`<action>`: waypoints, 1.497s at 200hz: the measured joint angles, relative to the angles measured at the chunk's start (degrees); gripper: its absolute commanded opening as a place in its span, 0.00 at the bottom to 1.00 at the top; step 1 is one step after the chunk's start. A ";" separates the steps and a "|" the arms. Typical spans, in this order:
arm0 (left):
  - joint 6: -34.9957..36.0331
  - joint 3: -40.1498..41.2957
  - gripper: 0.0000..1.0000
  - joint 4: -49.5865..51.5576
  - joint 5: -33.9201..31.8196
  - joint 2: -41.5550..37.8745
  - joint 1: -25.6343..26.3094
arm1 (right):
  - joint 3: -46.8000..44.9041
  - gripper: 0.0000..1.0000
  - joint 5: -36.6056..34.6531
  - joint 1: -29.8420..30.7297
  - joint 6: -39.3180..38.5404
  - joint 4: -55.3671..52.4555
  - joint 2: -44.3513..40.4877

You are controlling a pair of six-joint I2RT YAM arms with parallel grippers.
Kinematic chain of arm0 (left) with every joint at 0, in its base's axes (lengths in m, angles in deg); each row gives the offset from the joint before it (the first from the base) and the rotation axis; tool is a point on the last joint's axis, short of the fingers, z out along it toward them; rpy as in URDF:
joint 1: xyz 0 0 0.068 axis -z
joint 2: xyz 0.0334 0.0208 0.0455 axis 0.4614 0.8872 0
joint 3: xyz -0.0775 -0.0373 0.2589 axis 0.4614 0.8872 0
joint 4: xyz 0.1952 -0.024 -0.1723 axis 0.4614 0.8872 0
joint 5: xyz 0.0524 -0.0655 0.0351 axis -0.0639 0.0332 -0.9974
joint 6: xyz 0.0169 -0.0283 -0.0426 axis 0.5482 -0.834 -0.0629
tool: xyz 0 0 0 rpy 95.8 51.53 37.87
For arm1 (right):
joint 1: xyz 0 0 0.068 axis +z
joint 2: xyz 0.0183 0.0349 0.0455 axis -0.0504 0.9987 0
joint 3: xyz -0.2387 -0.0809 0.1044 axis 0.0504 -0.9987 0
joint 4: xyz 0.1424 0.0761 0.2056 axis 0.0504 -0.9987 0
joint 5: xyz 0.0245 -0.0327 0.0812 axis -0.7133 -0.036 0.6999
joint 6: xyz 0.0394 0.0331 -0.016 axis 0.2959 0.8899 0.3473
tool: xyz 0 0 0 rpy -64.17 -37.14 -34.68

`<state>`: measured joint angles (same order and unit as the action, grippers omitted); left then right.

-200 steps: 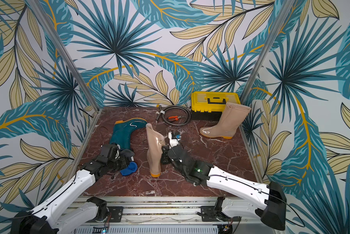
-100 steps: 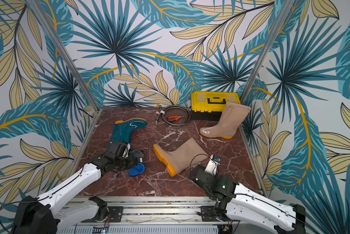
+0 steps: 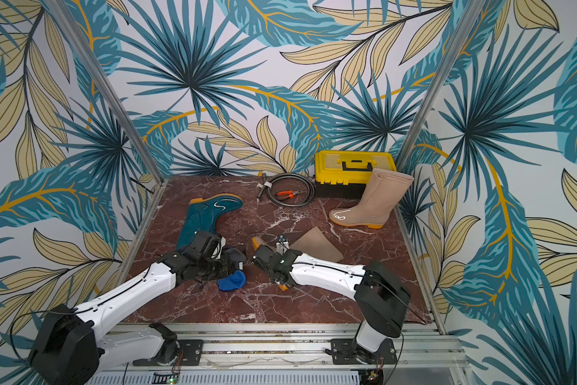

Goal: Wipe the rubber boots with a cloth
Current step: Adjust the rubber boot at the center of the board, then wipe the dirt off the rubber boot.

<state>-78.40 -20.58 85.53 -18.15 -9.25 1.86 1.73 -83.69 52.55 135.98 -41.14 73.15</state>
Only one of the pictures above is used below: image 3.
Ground coiled black cable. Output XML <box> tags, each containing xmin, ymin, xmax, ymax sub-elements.
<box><xmin>256</xmin><ymin>172</ymin><xmax>317</xmax><ymax>208</ymax></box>

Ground aluminium front rail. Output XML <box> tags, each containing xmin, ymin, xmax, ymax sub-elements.
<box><xmin>51</xmin><ymin>321</ymin><xmax>477</xmax><ymax>385</ymax></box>

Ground beige boot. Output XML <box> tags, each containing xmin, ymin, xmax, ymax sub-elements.
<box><xmin>329</xmin><ymin>168</ymin><xmax>415</xmax><ymax>229</ymax></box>
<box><xmin>252</xmin><ymin>227</ymin><xmax>357</xmax><ymax>296</ymax></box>

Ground left aluminium frame post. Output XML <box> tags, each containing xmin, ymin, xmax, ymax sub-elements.
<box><xmin>45</xmin><ymin>0</ymin><xmax>164</xmax><ymax>184</ymax></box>

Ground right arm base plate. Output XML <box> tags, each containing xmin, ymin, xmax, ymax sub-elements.
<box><xmin>325</xmin><ymin>338</ymin><xmax>398</xmax><ymax>365</ymax></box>

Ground yellow black toolbox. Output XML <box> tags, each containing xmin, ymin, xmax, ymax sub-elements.
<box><xmin>315</xmin><ymin>150</ymin><xmax>397</xmax><ymax>199</ymax></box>

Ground right aluminium frame post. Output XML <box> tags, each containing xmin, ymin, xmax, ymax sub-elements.
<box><xmin>396</xmin><ymin>0</ymin><xmax>485</xmax><ymax>171</ymax></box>

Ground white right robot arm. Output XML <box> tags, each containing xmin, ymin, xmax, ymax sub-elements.
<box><xmin>253</xmin><ymin>245</ymin><xmax>411</xmax><ymax>364</ymax></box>

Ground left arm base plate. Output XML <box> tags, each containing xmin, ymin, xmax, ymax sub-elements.
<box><xmin>133</xmin><ymin>338</ymin><xmax>203</xmax><ymax>369</ymax></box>

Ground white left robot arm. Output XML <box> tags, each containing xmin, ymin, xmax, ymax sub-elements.
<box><xmin>28</xmin><ymin>232</ymin><xmax>247</xmax><ymax>384</ymax></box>

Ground aluminium frame post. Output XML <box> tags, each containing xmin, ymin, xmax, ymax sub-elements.
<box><xmin>45</xmin><ymin>0</ymin><xmax>164</xmax><ymax>184</ymax></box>
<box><xmin>396</xmin><ymin>0</ymin><xmax>485</xmax><ymax>171</ymax></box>

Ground blue grey cloth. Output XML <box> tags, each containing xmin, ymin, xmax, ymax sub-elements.
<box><xmin>217</xmin><ymin>270</ymin><xmax>247</xmax><ymax>292</ymax></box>

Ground teal rubber boot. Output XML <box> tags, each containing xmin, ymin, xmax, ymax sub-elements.
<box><xmin>176</xmin><ymin>193</ymin><xmax>243</xmax><ymax>250</ymax></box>

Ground red handled pliers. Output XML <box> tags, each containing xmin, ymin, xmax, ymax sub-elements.
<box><xmin>275</xmin><ymin>190</ymin><xmax>302</xmax><ymax>201</ymax></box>

